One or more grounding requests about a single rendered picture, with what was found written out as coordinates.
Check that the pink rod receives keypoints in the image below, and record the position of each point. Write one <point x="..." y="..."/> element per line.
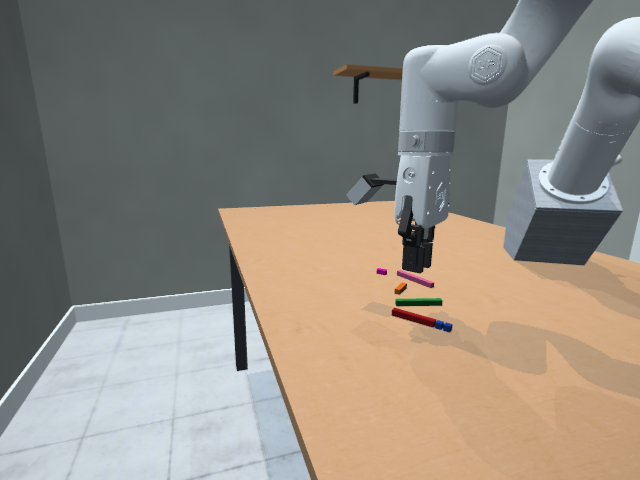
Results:
<point x="416" y="279"/>

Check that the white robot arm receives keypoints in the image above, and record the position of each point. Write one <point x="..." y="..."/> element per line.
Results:
<point x="494" y="69"/>

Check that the orange rod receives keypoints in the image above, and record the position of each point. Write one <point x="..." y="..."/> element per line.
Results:
<point x="399" y="289"/>

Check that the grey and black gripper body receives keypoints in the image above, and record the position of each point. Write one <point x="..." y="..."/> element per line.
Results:
<point x="430" y="190"/>

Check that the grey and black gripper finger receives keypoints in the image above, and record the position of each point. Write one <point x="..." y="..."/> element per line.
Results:
<point x="428" y="237"/>
<point x="413" y="252"/>

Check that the green rod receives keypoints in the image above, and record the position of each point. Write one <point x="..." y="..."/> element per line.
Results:
<point x="419" y="302"/>

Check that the dark red rod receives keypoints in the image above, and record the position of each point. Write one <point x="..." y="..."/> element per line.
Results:
<point x="414" y="317"/>

